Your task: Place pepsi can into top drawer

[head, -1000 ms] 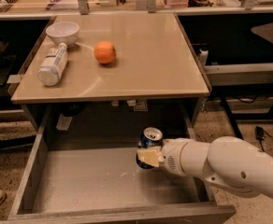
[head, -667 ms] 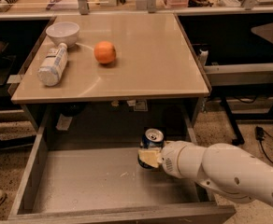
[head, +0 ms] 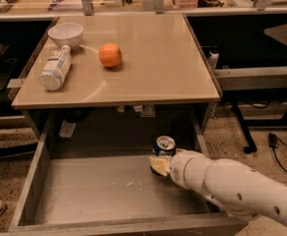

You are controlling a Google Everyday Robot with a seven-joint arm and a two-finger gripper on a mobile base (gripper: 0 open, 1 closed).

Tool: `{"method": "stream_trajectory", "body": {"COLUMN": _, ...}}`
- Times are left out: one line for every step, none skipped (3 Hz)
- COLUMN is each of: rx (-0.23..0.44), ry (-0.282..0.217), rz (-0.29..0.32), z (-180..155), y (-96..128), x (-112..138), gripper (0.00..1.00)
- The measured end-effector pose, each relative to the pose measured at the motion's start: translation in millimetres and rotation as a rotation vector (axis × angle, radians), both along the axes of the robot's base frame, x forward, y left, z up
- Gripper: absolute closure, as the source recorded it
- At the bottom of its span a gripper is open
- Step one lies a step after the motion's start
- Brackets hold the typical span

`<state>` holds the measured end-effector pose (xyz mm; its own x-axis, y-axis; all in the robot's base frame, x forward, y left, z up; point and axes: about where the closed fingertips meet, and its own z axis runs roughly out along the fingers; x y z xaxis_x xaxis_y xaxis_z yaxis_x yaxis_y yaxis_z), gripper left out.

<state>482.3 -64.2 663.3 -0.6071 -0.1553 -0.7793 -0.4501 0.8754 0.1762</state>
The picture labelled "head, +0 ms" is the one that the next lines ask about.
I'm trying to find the white ceramic bowl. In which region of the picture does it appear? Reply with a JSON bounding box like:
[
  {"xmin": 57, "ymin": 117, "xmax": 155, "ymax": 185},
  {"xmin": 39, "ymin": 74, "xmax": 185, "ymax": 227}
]
[{"xmin": 48, "ymin": 23, "xmax": 84, "ymax": 49}]

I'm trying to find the grey wooden open drawer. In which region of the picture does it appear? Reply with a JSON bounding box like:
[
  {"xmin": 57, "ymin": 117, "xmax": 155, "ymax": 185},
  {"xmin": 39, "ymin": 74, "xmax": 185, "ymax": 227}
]
[{"xmin": 9, "ymin": 108, "xmax": 246, "ymax": 236}]

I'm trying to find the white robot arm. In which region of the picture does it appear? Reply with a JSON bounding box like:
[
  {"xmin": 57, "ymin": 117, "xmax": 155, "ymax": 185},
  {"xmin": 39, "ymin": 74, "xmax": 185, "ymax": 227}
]
[{"xmin": 149, "ymin": 149, "xmax": 287, "ymax": 227}]

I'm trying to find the blue pepsi can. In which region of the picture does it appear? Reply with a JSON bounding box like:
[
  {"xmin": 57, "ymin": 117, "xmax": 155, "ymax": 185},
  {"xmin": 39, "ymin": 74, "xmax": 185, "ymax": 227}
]
[{"xmin": 152, "ymin": 136, "xmax": 176, "ymax": 158}]

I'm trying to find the black table leg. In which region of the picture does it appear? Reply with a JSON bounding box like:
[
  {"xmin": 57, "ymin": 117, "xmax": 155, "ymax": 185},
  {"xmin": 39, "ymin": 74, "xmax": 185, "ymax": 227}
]
[{"xmin": 231, "ymin": 101, "xmax": 257, "ymax": 154}]

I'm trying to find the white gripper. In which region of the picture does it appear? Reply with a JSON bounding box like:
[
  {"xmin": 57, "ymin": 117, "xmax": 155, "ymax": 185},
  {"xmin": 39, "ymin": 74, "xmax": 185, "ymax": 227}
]
[{"xmin": 149, "ymin": 148, "xmax": 212, "ymax": 190}]

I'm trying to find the clear plastic water bottle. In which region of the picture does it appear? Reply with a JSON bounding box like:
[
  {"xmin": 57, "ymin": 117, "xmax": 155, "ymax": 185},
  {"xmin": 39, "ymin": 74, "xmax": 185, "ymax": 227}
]
[{"xmin": 39, "ymin": 45, "xmax": 72, "ymax": 91}]

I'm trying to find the orange fruit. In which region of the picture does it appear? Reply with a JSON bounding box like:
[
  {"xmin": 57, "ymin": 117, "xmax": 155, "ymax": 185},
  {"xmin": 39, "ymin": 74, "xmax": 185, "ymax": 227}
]
[{"xmin": 98, "ymin": 43, "xmax": 122, "ymax": 68}]

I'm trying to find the black power cable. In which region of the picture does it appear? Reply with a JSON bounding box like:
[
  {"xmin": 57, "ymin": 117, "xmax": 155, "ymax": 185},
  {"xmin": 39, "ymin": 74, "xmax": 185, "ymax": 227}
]
[{"xmin": 267, "ymin": 132, "xmax": 287, "ymax": 175}]

